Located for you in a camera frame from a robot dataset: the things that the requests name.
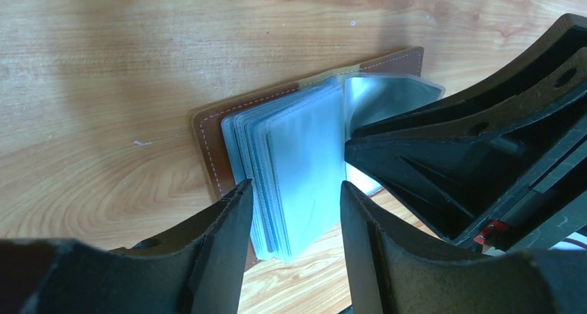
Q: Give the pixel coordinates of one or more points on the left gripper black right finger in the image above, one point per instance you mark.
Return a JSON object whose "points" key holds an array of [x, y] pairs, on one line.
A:
{"points": [[392, 267]]}

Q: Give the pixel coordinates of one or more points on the brown leather card holder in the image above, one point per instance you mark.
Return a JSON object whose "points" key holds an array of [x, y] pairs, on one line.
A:
{"points": [[289, 141]]}

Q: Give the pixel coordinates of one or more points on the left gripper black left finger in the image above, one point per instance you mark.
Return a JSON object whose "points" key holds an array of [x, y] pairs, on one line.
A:
{"points": [[196, 266]]}

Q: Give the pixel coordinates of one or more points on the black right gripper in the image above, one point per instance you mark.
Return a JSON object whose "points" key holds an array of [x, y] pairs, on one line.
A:
{"points": [[493, 165]]}

